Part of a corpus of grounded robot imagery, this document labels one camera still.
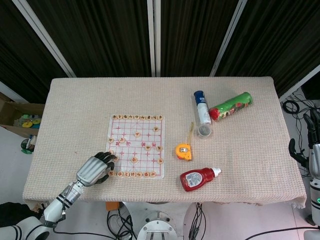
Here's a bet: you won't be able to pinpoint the black fabric partition panel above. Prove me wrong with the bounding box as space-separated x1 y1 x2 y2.
27 0 152 78
215 0 320 98
159 0 241 77
0 0 69 105

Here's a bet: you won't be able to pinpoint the white partition frame post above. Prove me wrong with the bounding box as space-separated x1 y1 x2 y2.
15 0 77 78
278 64 320 102
146 0 156 77
152 0 162 77
209 0 249 77

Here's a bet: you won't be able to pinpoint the black cable bundle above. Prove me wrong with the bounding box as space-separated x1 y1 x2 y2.
188 201 210 240
106 209 139 240
281 91 312 177

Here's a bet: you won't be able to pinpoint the white red-lined xiangqi board sheet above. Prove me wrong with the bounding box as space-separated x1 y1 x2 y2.
105 115 166 180

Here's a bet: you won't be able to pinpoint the small clear jar grey contents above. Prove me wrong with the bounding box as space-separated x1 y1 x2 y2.
197 124 213 138

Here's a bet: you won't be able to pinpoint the yellow tape measure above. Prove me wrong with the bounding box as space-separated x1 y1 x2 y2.
174 121 196 161

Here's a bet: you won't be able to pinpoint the brown cardboard box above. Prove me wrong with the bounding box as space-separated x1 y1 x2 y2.
0 91 46 139

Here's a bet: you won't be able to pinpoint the pile of colourful toys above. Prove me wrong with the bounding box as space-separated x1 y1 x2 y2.
14 113 42 130

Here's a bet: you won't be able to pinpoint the white tube with blue cap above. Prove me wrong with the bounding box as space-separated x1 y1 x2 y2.
193 90 212 126

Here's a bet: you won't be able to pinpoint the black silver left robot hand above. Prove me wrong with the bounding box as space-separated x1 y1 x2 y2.
75 151 120 188

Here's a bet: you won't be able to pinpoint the orange box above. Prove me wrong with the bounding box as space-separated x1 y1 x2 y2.
105 201 121 214

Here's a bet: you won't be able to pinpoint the white grey robot torso base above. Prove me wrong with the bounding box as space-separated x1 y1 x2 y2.
136 209 176 240

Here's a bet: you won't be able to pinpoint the black fabric bundle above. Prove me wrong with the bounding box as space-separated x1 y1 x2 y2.
0 201 46 229

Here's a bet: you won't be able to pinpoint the red ketchup squeeze bottle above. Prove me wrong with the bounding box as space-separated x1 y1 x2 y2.
179 166 222 193

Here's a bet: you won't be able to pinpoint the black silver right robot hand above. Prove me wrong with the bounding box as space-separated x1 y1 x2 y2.
288 107 320 180

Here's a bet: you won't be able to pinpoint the beige waffle-weave tablecloth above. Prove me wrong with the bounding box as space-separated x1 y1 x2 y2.
21 76 307 210

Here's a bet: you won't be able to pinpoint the green Pringles can red lid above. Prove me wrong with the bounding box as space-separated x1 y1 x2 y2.
208 91 254 123

